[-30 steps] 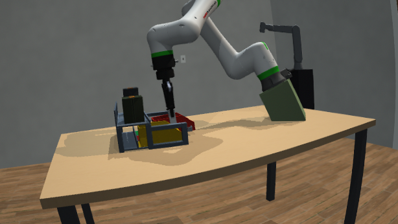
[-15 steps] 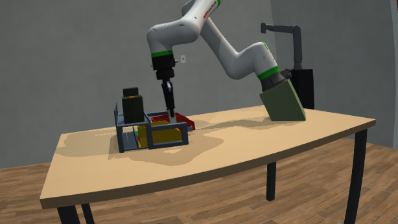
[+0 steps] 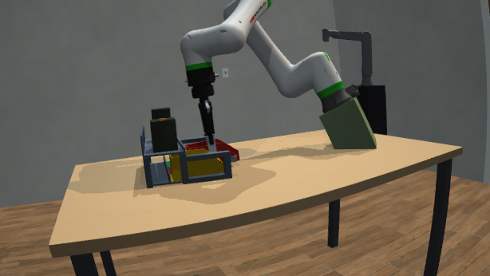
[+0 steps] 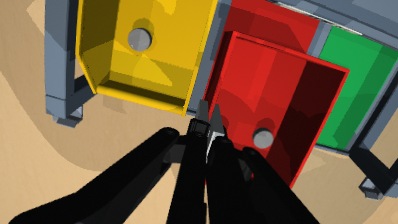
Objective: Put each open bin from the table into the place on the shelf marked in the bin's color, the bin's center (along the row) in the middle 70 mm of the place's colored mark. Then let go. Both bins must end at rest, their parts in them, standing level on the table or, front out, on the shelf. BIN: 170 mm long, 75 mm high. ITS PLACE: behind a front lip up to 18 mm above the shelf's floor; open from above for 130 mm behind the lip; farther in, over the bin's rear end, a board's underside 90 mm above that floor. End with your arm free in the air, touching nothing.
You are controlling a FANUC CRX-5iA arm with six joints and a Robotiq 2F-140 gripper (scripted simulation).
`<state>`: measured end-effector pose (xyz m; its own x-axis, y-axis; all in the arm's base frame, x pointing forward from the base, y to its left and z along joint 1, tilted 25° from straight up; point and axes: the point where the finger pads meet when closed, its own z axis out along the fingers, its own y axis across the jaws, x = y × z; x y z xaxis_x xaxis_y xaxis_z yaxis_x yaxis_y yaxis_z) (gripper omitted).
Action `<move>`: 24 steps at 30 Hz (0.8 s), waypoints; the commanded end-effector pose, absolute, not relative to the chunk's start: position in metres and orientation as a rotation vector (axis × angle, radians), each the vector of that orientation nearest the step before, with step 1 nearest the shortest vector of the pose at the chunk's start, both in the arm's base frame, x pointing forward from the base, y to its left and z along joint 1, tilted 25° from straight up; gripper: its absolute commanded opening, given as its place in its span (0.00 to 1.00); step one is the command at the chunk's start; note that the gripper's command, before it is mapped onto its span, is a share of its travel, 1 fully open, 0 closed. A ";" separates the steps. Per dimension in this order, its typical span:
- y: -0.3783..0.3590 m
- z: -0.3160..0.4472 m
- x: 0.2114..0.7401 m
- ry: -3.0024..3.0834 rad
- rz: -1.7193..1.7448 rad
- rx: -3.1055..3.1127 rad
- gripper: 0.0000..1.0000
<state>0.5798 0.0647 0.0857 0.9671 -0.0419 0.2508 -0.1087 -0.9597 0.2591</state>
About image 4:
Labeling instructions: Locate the grey steel disc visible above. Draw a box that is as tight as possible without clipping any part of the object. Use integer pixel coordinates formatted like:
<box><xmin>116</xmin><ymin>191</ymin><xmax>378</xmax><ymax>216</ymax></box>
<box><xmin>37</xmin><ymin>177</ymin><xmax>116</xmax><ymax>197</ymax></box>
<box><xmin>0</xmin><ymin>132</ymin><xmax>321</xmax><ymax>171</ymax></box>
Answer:
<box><xmin>252</xmin><ymin>127</ymin><xmax>274</xmax><ymax>149</ymax></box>
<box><xmin>128</xmin><ymin>28</ymin><xmax>152</xmax><ymax>52</ymax></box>

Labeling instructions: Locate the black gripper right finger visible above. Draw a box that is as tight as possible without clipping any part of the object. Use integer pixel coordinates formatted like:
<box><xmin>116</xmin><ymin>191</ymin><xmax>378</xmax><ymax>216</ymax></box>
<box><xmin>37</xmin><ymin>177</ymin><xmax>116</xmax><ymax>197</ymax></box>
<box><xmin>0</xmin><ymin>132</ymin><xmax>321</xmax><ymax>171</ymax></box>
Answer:
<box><xmin>206</xmin><ymin>104</ymin><xmax>320</xmax><ymax>224</ymax></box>

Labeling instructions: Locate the red bin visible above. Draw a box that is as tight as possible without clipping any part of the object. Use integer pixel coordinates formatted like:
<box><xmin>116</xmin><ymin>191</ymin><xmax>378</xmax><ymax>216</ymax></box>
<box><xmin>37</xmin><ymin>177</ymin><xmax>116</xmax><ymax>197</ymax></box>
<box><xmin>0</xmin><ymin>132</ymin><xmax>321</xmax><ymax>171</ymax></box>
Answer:
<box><xmin>204</xmin><ymin>31</ymin><xmax>350</xmax><ymax>189</ymax></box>

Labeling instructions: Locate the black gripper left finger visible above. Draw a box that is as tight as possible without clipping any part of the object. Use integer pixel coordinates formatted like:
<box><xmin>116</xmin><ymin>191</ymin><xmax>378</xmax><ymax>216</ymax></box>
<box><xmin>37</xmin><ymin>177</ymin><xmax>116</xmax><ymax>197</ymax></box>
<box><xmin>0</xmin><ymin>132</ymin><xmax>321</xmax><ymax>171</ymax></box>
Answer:
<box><xmin>8</xmin><ymin>99</ymin><xmax>211</xmax><ymax>224</ymax></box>

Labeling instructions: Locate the yellow bin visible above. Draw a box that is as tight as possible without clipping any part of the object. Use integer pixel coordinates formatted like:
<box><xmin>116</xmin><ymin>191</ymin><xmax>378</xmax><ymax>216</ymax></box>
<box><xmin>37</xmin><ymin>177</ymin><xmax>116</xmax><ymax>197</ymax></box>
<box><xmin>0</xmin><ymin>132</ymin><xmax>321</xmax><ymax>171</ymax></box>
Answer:
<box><xmin>75</xmin><ymin>0</ymin><xmax>218</xmax><ymax>116</ymax></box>

